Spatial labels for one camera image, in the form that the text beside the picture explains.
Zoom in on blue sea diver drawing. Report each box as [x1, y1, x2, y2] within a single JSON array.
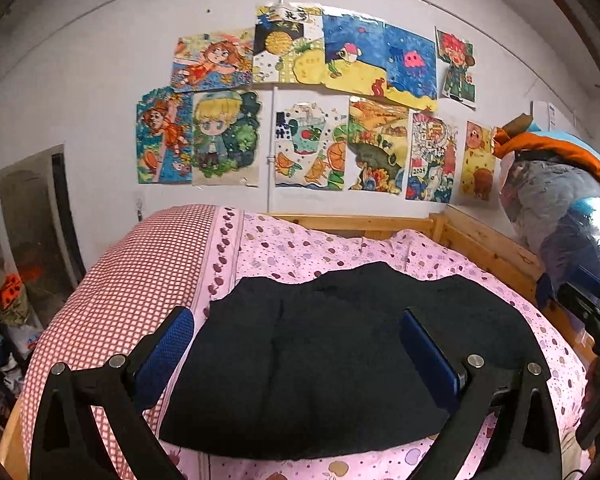
[[321, 12, 388, 92]]

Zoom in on clear plastic bagged clothes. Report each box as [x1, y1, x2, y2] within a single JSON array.
[[500, 157, 600, 307]]

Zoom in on blond child drawing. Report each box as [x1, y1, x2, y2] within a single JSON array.
[[191, 89, 262, 188]]

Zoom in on pineapple drawing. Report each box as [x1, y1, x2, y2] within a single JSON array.
[[253, 4, 327, 86]]

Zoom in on pink jellyfish drawing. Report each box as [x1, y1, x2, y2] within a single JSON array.
[[382, 22, 439, 112]]

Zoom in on red blue festive drawing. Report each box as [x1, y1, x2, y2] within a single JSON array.
[[405, 111, 459, 204]]

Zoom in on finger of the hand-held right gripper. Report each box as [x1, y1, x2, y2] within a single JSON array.
[[536, 272, 600, 347]]

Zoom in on red checked pillow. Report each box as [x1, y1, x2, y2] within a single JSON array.
[[19, 204, 221, 480]]

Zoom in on black fleece garment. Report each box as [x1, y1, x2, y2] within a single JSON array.
[[158, 261, 548, 461]]

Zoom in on grey leaning panel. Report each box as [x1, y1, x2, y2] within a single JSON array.
[[0, 144, 87, 312]]

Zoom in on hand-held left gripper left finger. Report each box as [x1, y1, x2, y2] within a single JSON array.
[[30, 306, 196, 480]]

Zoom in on orange spotted bag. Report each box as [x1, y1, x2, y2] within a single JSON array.
[[0, 271, 24, 307]]

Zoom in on orange blue jacket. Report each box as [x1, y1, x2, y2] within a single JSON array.
[[492, 114, 600, 211]]

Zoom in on pink dotted bedsheet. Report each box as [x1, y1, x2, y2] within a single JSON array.
[[145, 207, 595, 480]]

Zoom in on frog landscape drawing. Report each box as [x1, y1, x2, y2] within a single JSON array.
[[348, 96, 411, 196]]

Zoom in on white plastic bag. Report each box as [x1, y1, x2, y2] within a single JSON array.
[[9, 321, 47, 362]]

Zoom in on yellow bears drawing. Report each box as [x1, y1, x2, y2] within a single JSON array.
[[458, 120, 497, 203]]

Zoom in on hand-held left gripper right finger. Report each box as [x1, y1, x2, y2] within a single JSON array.
[[397, 307, 563, 480]]

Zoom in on dark wooden wardrobe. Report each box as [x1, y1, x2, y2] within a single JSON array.
[[517, 0, 600, 88]]

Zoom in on white wall box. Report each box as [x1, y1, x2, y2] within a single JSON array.
[[530, 101, 557, 132]]

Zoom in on swimming girl drawing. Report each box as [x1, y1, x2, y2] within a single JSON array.
[[171, 31, 256, 92]]

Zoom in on orange-haired girl blue drawing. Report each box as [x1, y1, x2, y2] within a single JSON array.
[[136, 86, 195, 185]]

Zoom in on red-haired figure drawing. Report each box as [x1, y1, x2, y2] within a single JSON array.
[[435, 26, 478, 109]]

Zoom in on turtles drawing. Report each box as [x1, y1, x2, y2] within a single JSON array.
[[274, 101, 351, 192]]

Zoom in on wooden bed frame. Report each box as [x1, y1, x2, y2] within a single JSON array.
[[270, 205, 597, 363]]

